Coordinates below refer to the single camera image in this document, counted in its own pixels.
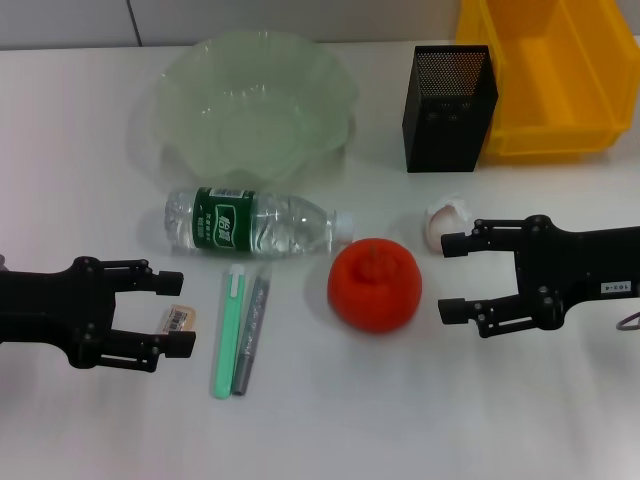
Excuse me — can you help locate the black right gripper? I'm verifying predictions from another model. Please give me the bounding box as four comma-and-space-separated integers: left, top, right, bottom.
437, 214, 640, 340

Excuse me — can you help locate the tan eraser with barcode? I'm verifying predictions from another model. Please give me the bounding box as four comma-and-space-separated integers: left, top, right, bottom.
160, 304, 199, 335

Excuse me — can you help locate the green label water bottle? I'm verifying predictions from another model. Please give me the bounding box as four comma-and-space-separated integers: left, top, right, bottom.
163, 185, 357, 259

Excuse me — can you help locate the black mesh pen holder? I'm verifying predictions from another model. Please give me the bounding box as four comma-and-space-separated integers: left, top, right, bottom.
402, 45, 500, 174

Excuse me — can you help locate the yellow plastic bin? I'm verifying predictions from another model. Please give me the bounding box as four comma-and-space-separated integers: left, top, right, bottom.
455, 0, 640, 164

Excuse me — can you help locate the pale green glass bowl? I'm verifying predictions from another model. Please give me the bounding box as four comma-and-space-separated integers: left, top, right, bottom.
152, 28, 359, 182

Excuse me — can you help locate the orange fruit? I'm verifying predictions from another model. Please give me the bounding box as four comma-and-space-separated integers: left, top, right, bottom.
326, 238, 424, 334

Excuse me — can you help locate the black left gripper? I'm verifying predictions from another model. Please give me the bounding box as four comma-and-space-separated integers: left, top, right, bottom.
0, 256, 197, 375

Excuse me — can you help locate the green pen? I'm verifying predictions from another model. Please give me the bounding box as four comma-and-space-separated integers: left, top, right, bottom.
209, 264, 248, 400

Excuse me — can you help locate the grey pen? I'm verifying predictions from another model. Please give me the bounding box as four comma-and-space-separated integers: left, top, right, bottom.
230, 267, 274, 398

